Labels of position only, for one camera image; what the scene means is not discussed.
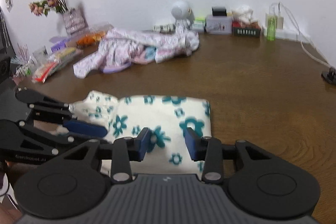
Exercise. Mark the green and white packs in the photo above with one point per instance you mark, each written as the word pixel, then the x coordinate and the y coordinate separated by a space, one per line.
pixel 199 24

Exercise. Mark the green spray bottle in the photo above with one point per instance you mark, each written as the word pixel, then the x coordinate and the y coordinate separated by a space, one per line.
pixel 271 28

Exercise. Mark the purple packet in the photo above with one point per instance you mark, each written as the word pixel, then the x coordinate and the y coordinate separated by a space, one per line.
pixel 59 45

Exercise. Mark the yellow snack packet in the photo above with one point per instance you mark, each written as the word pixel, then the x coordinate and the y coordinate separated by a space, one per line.
pixel 67 53

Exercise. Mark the small black box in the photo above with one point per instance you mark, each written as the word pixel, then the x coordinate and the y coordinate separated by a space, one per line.
pixel 219 11

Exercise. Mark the red snack packet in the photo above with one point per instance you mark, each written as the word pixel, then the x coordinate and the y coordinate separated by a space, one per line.
pixel 46 71

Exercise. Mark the white robot speaker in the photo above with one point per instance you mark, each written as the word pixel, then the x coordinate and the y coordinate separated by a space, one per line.
pixel 179 11

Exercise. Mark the white crumpled tissues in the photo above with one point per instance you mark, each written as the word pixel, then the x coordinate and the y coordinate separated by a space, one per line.
pixel 242 14

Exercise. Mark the dark red tissue box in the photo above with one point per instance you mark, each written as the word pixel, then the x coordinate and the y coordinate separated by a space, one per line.
pixel 246 29

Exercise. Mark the white power strip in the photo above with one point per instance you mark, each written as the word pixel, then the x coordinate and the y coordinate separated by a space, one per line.
pixel 288 34

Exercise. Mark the cream dress with green flowers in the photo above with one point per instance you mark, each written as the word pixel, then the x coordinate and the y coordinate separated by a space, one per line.
pixel 168 113

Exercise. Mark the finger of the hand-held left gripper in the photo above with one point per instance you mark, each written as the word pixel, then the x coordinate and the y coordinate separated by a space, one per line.
pixel 44 106
pixel 86 129

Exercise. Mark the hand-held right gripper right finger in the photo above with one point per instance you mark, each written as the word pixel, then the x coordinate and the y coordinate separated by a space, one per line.
pixel 190 145

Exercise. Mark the purple garment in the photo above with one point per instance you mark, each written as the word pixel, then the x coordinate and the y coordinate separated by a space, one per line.
pixel 115 69

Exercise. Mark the pink floral dress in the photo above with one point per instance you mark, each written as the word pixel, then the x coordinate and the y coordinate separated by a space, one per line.
pixel 123 43

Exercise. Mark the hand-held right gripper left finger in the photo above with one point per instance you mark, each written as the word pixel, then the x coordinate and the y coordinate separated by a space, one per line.
pixel 145 144

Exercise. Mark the clear container of orange peels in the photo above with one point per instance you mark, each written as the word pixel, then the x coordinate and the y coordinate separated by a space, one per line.
pixel 89 39

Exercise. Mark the grey tin box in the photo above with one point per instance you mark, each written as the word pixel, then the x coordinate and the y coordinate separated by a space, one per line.
pixel 218 25

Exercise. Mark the patterned flower vase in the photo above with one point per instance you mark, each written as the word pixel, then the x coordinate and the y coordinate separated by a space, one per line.
pixel 74 22

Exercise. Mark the black device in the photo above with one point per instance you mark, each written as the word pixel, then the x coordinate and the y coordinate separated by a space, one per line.
pixel 5 56

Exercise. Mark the light blue cloth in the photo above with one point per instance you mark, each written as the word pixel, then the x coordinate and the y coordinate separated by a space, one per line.
pixel 150 53

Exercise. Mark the white charger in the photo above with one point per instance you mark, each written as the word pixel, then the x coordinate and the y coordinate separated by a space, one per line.
pixel 280 19

